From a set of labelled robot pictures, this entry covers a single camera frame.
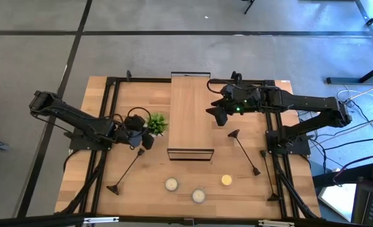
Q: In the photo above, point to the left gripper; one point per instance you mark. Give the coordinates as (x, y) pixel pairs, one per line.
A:
(127, 137)

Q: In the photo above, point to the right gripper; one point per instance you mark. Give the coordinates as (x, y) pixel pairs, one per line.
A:
(251, 102)

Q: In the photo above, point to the green potted plant white pot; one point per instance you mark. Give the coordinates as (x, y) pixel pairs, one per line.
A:
(156, 124)

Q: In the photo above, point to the black candlestick holder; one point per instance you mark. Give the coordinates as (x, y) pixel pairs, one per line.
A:
(273, 197)
(233, 133)
(113, 189)

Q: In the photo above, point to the yellow candle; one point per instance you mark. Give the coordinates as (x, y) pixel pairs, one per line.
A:
(226, 180)

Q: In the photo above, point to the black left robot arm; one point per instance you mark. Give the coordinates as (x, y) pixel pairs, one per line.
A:
(79, 121)

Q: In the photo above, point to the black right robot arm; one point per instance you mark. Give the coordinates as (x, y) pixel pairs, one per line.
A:
(306, 102)

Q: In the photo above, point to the pale blue patterned candle tin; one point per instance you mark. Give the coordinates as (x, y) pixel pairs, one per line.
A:
(198, 195)

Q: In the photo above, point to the black stand foot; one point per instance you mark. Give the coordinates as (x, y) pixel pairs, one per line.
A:
(248, 6)

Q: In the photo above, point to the black crossbar with silver brackets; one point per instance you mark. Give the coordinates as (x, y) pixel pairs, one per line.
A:
(31, 220)

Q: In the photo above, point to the white sheet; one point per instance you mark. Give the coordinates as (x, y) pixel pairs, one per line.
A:
(337, 198)

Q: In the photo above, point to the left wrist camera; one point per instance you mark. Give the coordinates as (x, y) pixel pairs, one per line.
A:
(135, 123)

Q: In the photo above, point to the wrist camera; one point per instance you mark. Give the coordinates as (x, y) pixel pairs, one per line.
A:
(228, 91)
(135, 123)

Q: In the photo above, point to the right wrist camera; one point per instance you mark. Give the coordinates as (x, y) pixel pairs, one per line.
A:
(228, 91)

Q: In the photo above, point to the wooden shelf riser black frame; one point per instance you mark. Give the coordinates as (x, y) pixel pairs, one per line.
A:
(189, 113)

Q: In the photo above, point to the black desk leg frame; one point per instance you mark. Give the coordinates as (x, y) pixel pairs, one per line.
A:
(356, 80)

